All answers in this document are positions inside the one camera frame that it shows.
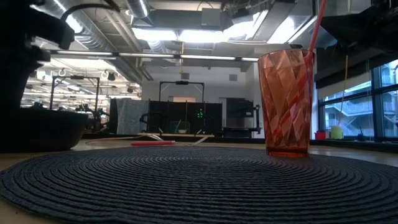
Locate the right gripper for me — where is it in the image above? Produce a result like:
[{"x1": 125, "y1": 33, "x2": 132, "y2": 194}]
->
[{"x1": 320, "y1": 4, "x2": 398, "y2": 60}]

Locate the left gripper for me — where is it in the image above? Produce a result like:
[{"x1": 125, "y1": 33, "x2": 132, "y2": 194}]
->
[{"x1": 0, "y1": 6, "x2": 76, "y2": 51}]

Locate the red drinking straw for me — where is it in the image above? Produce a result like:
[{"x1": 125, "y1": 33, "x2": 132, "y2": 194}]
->
[{"x1": 273, "y1": 0, "x2": 328, "y2": 144}]

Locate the orange faceted plastic tumbler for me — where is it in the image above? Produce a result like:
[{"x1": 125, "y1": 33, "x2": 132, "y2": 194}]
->
[{"x1": 257, "y1": 49, "x2": 315, "y2": 159}]

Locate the small black bowl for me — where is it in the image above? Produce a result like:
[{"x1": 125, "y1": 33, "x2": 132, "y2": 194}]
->
[{"x1": 0, "y1": 108, "x2": 90, "y2": 153}]

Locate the spoon with orange handle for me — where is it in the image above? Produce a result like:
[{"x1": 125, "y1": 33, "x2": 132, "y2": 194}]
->
[{"x1": 86, "y1": 133, "x2": 165, "y2": 144}]

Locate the fork with red handle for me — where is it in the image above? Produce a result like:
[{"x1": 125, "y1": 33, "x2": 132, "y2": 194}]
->
[{"x1": 130, "y1": 135, "x2": 210, "y2": 147}]

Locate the ceiling light strip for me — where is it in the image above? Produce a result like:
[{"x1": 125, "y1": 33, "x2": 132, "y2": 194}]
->
[{"x1": 51, "y1": 50, "x2": 259, "y2": 62}]

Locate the yellow-green cup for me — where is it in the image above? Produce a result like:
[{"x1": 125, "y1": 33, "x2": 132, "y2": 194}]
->
[{"x1": 330, "y1": 125, "x2": 343, "y2": 140}]

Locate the grey cloth-covered panel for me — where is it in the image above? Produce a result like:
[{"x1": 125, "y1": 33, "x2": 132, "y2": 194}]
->
[{"x1": 109, "y1": 98, "x2": 150, "y2": 135}]

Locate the black machine rack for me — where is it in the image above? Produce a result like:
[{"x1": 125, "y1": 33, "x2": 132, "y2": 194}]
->
[{"x1": 222, "y1": 97, "x2": 262, "y2": 138}]

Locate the black equipment cabinet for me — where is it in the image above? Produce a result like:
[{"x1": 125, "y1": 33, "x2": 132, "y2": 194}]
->
[{"x1": 147, "y1": 100, "x2": 223, "y2": 135}]

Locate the round dark woven placemat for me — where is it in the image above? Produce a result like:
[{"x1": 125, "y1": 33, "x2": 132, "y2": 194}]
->
[{"x1": 0, "y1": 146, "x2": 398, "y2": 224}]

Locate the black metal frame stand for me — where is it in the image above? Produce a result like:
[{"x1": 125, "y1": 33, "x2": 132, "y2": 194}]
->
[{"x1": 49, "y1": 75, "x2": 101, "y2": 131}]

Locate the silver ceiling air duct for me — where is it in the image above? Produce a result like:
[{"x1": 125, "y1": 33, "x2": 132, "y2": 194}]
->
[{"x1": 30, "y1": 0, "x2": 152, "y2": 82}]

